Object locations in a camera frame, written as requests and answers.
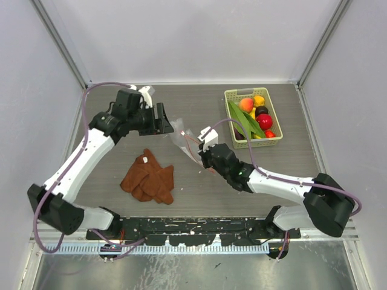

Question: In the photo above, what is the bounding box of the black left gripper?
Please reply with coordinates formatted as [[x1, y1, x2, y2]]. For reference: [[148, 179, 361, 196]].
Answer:
[[128, 103, 173, 136]]

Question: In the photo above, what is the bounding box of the clear zip top bag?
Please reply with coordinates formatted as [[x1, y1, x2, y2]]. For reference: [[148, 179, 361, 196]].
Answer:
[[169, 118, 204, 168]]

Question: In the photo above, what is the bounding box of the purple eggplant toy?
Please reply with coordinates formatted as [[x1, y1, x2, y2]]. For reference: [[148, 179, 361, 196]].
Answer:
[[233, 127, 245, 141]]

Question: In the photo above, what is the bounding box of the green leafy vegetable toy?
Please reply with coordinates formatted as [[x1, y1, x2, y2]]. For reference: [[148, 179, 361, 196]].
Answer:
[[227, 101, 265, 139]]

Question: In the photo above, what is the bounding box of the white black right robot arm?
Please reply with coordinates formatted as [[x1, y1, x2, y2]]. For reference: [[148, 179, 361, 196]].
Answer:
[[198, 143, 356, 238]]

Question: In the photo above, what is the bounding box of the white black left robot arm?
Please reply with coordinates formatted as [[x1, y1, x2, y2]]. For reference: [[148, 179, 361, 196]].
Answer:
[[27, 86, 174, 239]]

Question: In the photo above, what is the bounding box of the brown cloth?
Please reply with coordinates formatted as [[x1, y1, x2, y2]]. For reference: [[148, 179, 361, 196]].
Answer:
[[120, 149, 174, 205]]

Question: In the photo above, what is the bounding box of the yellow banana toy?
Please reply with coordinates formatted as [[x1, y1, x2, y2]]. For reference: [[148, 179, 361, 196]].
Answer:
[[248, 108, 264, 139]]

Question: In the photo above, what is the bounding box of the peach toy fruit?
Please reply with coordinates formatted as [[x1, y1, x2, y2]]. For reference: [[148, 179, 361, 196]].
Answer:
[[238, 97, 254, 113]]

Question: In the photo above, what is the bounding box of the pale green perforated basket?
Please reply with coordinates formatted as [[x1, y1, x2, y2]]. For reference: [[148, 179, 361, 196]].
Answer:
[[224, 87, 283, 149]]

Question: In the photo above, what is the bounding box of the red bell pepper toy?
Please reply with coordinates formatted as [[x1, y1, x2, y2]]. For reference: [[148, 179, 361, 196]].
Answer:
[[264, 130, 276, 138]]

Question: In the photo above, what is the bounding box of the red apple toy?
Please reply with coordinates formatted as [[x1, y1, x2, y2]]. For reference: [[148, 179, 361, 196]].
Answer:
[[256, 114, 273, 131]]

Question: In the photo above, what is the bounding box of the dark purple plum toy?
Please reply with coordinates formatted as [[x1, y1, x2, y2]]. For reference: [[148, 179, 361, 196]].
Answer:
[[255, 106, 268, 117]]

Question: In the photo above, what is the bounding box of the orange toy fruit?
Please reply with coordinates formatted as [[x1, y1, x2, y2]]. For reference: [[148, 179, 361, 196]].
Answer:
[[253, 95, 265, 108]]

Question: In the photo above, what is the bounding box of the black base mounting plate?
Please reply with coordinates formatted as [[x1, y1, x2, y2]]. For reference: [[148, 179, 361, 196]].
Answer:
[[85, 216, 302, 247]]

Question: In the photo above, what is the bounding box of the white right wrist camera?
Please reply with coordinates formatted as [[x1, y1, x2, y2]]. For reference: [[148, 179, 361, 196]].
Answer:
[[198, 126, 218, 152]]

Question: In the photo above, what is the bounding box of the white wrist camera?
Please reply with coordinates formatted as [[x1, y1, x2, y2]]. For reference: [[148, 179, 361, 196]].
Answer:
[[198, 126, 218, 152], [129, 85, 155, 108]]

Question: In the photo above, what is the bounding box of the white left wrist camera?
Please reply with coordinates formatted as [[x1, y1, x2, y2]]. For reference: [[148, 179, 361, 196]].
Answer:
[[129, 85, 155, 108]]

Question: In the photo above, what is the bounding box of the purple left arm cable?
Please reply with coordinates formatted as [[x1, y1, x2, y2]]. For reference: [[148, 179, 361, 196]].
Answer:
[[33, 82, 146, 260]]

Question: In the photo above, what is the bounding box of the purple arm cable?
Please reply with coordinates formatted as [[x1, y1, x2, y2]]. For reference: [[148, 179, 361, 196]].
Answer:
[[33, 82, 146, 260], [208, 118, 363, 260]]

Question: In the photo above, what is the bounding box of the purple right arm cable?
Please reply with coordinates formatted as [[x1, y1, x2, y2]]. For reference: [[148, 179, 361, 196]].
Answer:
[[208, 118, 363, 260]]

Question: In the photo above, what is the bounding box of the white slotted cable duct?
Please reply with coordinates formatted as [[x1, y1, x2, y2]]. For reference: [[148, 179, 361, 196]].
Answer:
[[56, 242, 269, 256]]

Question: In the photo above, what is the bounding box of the aluminium front frame rail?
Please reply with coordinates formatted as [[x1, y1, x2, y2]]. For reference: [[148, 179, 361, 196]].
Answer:
[[29, 217, 360, 242]]

